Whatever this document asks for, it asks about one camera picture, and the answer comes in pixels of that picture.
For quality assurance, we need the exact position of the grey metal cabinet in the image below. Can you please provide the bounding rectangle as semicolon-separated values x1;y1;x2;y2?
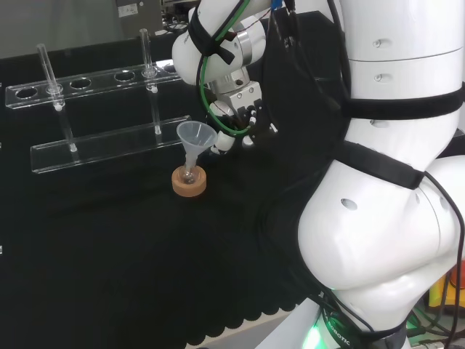
115;0;163;38

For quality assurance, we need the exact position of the cork ring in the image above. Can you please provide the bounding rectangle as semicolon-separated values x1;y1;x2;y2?
171;165;209;198

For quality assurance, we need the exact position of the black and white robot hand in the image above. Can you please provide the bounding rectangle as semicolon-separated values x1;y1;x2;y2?
206;81;280;156

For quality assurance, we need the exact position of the green cable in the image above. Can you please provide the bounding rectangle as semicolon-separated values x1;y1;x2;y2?
195;0;256;138

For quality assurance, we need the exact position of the black bench cloth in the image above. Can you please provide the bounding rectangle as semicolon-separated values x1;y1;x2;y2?
0;9;349;349

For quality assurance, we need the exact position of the clear acrylic funnel stand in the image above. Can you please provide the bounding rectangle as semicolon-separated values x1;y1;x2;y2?
4;28;192;175

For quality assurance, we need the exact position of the small round-bottom glass flask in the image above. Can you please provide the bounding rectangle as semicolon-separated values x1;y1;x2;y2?
181;162;199;185

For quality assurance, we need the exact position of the yellow stop button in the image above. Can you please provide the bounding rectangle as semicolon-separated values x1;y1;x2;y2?
427;267;465;310

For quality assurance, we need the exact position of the translucent plastic funnel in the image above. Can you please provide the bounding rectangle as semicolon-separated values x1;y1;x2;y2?
176;121;219;169

